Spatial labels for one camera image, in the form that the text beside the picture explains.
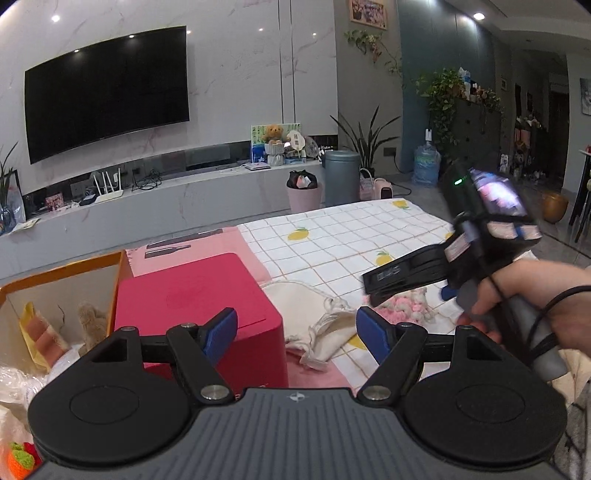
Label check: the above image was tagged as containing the long-leaf potted plant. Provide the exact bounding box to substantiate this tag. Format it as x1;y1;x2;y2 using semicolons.
330;106;403;179

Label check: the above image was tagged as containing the clear plastic bag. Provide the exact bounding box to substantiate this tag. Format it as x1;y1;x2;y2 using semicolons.
0;348;83;444

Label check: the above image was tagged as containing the lemon print checked blanket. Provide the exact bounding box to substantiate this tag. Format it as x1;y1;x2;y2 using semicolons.
236;198;509;398

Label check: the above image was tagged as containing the person's right forearm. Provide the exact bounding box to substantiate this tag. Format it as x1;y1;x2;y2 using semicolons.
554;264;591;359

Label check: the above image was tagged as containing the marble television console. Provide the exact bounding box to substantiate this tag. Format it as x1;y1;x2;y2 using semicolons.
0;157;327;278

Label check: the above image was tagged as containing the framed wall picture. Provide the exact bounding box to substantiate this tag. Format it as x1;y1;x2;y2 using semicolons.
348;0;388;31

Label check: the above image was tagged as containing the pink crochet toy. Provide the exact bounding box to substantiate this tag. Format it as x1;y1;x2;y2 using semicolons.
381;286;437;325

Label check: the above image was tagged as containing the hanging vine plant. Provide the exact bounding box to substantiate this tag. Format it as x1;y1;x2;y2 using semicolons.
344;28;403;77

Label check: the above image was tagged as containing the dark drawer cabinet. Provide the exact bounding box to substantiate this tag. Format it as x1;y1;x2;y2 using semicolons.
450;99;507;179

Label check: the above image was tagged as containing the green picture card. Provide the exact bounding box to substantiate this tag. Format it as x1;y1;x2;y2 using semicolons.
250;122;302;164

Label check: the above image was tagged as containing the pink waste bin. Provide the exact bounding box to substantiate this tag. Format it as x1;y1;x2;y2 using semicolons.
286;170;323;215

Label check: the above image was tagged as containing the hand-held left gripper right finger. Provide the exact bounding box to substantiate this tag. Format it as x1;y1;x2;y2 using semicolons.
357;305;530;405

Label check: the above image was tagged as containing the black wall television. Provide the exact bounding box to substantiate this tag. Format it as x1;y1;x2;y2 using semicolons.
24;26;191;165

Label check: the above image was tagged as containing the golden round pot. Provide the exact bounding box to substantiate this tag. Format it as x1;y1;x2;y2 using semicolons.
541;193;570;225

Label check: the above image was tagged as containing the leafy pothos plant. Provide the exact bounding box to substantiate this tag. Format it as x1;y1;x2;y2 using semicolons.
416;68;504;154

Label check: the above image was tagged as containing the blue water jug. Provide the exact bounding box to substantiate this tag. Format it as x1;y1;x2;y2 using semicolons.
412;129;442;188

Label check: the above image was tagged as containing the small teddy bear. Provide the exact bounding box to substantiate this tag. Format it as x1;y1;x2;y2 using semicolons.
262;123;286;167

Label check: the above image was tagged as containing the black cable bundle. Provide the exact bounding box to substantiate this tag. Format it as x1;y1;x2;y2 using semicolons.
131;170;163;192

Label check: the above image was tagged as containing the brown braided plush toy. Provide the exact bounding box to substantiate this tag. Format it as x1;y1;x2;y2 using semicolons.
76;301;112;357

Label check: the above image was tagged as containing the person's right hand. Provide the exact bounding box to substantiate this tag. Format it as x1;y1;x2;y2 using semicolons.
457;260;562;347

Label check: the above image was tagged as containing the potted plant with thin leaves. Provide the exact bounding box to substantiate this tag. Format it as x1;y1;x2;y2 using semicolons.
0;141;27;234

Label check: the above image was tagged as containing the orange cardboard box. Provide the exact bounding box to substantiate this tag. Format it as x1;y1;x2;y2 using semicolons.
0;250;134;416

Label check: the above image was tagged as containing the round paper fan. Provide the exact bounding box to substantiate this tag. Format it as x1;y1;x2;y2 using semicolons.
287;130;308;158

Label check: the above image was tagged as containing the orange crochet toy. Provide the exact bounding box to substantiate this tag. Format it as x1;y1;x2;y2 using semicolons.
6;440;43;479

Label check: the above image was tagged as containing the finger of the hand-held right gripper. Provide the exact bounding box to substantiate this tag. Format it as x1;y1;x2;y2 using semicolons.
368;278;458;308
361;245;454;294

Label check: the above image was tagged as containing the pink woven basket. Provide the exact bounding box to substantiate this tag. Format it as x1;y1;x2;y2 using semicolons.
359;168;378;200

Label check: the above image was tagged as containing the yellow cloth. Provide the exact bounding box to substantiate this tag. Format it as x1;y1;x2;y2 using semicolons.
18;302;71;373

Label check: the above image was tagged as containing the white router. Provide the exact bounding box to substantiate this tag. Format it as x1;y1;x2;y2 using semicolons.
89;168;125;204

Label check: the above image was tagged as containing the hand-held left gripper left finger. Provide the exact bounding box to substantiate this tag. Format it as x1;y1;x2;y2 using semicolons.
69;308;239;405

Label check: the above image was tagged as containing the red square box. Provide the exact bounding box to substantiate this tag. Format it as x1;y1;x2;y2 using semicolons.
114;251;290;391

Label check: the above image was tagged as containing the white drawstring bag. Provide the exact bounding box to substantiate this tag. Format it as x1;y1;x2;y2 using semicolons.
263;281;366;373

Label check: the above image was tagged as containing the grey trash can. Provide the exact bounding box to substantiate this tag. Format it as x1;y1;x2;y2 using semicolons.
324;150;361;208

